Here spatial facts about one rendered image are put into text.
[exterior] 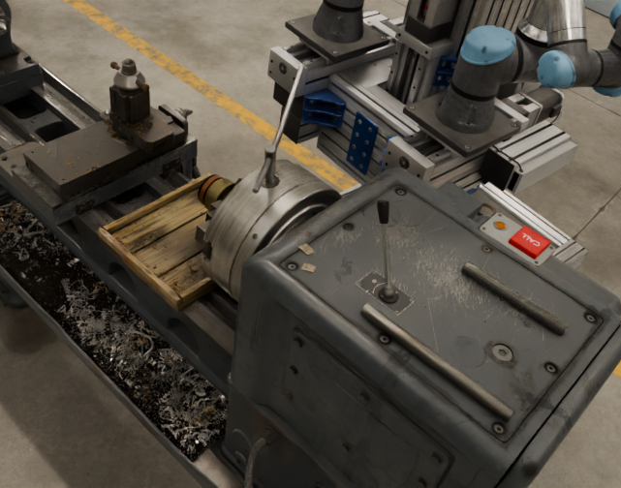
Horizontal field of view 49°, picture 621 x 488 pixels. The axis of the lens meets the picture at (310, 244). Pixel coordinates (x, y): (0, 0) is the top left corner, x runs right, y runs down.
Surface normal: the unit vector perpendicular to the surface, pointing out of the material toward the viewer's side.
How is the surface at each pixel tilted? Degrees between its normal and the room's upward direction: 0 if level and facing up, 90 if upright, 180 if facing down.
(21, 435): 0
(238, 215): 42
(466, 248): 0
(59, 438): 0
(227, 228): 55
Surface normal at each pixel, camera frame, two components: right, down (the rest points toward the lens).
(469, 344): 0.14, -0.70
